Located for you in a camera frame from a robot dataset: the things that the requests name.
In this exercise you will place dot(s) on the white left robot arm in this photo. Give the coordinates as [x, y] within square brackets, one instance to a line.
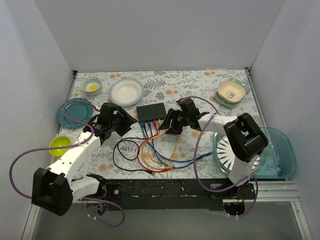
[54, 188]

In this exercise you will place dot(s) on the blue ethernet cable end port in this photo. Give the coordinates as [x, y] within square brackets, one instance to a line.
[162, 158]

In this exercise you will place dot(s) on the yellow ethernet cable end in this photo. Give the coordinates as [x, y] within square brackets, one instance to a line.
[170, 158]

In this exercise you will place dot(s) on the black network switch box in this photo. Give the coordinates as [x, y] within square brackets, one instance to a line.
[148, 113]

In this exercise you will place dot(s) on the aluminium frame rail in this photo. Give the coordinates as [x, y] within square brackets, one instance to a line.
[274, 214]

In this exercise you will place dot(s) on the white shallow bowl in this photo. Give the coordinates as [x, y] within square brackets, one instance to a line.
[126, 92]

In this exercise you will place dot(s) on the lime green bowl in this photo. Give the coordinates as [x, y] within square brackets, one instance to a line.
[59, 141]

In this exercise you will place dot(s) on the cream square bowl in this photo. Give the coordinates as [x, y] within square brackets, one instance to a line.
[231, 92]

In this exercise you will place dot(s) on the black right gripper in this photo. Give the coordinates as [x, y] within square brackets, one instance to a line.
[175, 122]

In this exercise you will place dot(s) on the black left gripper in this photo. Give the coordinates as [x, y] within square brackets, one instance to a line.
[119, 121]

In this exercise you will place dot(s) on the teal scalloped plate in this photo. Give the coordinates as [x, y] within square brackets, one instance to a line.
[81, 111]

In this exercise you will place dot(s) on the floral patterned tablecloth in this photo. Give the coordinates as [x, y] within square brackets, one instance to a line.
[119, 160]

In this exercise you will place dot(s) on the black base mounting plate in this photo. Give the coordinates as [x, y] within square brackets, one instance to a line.
[162, 194]

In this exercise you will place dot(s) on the small patterned bowl yellow centre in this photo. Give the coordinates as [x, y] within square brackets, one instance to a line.
[92, 85]

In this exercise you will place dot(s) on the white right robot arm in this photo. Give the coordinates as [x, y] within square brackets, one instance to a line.
[245, 137]

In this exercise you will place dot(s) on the blue striped round plate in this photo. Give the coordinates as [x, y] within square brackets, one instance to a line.
[225, 154]

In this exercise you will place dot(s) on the transparent blue plastic tray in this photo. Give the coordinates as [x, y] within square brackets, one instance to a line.
[277, 160]

